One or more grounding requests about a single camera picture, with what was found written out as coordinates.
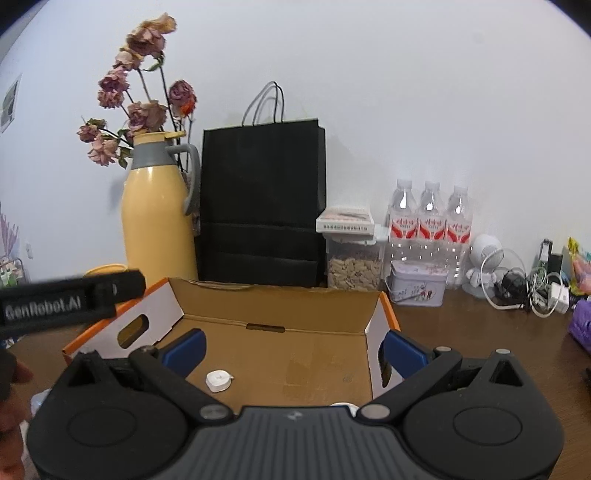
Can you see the water bottle right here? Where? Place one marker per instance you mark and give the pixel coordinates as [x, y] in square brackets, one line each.
[459, 218]

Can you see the colourful snack packets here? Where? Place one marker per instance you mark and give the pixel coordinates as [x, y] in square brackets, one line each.
[580, 259]

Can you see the water bottle left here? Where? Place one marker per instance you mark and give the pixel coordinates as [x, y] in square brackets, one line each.
[402, 221]

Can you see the dried pink rose bouquet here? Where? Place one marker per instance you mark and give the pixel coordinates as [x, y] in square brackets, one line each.
[136, 85]

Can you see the black paper shopping bag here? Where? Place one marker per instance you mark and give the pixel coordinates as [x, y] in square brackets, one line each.
[263, 185]

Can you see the white tin box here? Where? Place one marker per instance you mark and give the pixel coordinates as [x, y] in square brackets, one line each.
[416, 284]

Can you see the water bottle middle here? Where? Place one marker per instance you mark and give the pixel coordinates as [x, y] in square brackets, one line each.
[432, 224]

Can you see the yellow ceramic mug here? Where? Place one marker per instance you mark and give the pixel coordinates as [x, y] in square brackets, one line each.
[106, 269]

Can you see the clear container of nuts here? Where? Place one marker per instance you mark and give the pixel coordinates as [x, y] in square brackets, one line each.
[355, 263]

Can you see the water bottle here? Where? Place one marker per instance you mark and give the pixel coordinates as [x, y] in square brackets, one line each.
[402, 221]
[459, 218]
[432, 224]

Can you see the orange cardboard box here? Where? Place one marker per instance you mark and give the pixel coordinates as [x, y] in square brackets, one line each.
[282, 346]

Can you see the white power adapter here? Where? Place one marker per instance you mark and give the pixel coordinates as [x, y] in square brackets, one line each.
[559, 298]

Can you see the white round camera device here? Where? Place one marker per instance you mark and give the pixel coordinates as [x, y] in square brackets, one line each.
[485, 255]

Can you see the purple pouch at right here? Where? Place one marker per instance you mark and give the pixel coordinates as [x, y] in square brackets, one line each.
[580, 325]

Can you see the white flat box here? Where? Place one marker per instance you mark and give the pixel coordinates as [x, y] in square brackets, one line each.
[345, 221]

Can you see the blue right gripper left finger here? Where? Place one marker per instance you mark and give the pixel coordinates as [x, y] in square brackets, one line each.
[185, 353]

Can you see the metal wire rack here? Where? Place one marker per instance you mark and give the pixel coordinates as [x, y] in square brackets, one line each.
[12, 272]

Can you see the small white round case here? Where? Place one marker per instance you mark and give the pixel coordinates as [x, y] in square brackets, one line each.
[218, 381]

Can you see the yellow thermos jug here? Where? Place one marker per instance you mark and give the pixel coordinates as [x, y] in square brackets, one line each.
[160, 198]

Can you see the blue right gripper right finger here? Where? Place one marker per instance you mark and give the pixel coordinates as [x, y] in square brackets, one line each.
[400, 353]

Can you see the person's left hand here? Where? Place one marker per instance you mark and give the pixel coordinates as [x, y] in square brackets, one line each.
[13, 412]

